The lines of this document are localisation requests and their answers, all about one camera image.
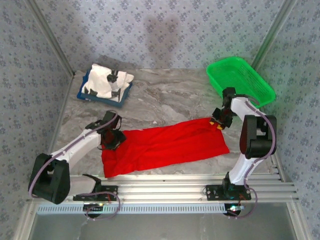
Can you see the green plastic basket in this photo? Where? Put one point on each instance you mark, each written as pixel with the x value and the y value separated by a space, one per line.
pixel 240 75

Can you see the small controller board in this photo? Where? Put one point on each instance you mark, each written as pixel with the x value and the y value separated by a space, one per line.
pixel 93 206
pixel 233 208

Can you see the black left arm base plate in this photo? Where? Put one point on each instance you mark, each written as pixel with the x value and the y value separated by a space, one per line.
pixel 82 197

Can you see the red t-shirt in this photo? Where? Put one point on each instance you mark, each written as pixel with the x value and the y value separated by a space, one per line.
pixel 162 147

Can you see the blue plastic tray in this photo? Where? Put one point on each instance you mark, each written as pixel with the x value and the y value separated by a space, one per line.
pixel 81 95

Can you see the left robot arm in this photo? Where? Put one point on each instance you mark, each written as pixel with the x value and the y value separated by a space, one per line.
pixel 75 147

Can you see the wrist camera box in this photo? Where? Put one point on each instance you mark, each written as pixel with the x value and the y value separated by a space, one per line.
pixel 229 93
pixel 111 117

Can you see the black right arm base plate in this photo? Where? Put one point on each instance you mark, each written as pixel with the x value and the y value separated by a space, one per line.
pixel 212 196

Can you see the aluminium corner post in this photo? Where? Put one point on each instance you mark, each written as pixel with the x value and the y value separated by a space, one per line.
pixel 274 32
pixel 53 37

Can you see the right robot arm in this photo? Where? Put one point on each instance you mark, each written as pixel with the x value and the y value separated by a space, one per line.
pixel 257 140

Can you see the aluminium rail frame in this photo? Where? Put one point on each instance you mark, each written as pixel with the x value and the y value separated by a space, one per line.
pixel 162 190

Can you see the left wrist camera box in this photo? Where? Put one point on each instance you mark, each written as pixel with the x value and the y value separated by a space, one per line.
pixel 111 117

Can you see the white t-shirt with black print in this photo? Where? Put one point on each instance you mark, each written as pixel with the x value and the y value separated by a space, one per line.
pixel 100 80

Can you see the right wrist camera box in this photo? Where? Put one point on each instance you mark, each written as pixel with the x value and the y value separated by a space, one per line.
pixel 229 93

